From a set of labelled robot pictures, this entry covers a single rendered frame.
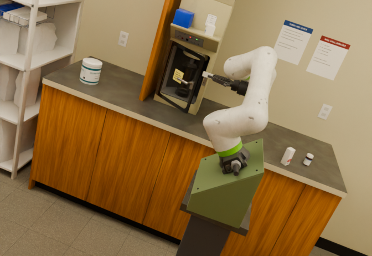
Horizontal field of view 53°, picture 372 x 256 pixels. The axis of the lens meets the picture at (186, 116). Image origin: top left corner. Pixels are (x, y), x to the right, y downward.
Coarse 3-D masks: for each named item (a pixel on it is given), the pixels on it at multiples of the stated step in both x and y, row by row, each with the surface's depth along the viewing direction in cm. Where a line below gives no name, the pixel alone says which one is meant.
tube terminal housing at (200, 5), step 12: (192, 0) 231; (204, 0) 230; (204, 12) 232; (216, 12) 231; (228, 12) 229; (192, 24) 237; (204, 24) 235; (216, 24) 233; (192, 48) 242; (156, 96) 260; (192, 108) 257
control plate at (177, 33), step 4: (176, 32) 233; (180, 32) 231; (176, 36) 237; (180, 36) 235; (184, 36) 233; (188, 36) 232; (192, 36) 230; (184, 40) 238; (188, 40) 236; (192, 40) 235; (196, 40) 233; (200, 40) 231; (196, 44) 237; (200, 44) 235
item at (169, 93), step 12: (180, 48) 238; (168, 60) 246; (180, 60) 239; (192, 60) 233; (204, 60) 227; (168, 72) 247; (192, 72) 234; (168, 84) 249; (180, 84) 242; (192, 84) 236; (168, 96) 250; (180, 96) 243; (192, 96) 237; (180, 108) 245
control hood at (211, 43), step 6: (174, 24) 228; (174, 30) 232; (180, 30) 230; (186, 30) 228; (192, 30) 227; (198, 30) 233; (174, 36) 238; (198, 36) 228; (204, 36) 226; (210, 36) 229; (216, 36) 234; (204, 42) 231; (210, 42) 229; (216, 42) 227; (204, 48) 238; (210, 48) 235; (216, 48) 232
